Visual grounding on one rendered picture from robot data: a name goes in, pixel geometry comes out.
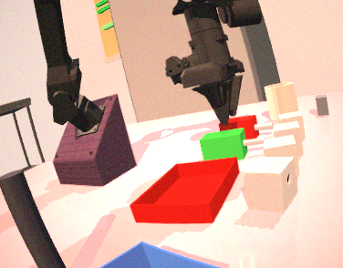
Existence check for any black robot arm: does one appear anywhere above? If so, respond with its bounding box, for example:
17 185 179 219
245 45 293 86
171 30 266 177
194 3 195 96
33 0 262 137

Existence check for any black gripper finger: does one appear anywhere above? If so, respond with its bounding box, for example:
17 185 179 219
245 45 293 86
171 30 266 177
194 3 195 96
192 80 233 126
225 75 244 117

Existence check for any dark grey cylinder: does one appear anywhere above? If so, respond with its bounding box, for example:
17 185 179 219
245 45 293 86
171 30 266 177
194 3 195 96
0 170 67 268

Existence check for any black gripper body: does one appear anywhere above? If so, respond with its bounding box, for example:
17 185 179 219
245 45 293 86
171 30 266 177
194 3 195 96
181 28 244 88

